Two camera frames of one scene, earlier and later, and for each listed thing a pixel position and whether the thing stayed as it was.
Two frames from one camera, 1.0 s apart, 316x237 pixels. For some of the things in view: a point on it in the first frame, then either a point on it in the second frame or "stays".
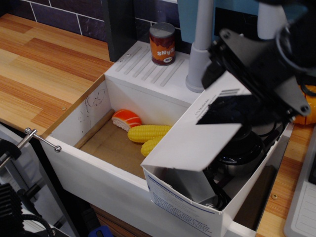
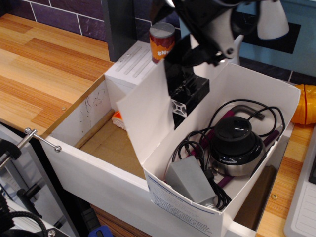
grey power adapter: (193, 183) stays
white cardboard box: (187, 145) → (146, 113)
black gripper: (272, 68) → (211, 23)
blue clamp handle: (104, 230) stays
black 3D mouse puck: (243, 155) stays
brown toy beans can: (162, 42) stays
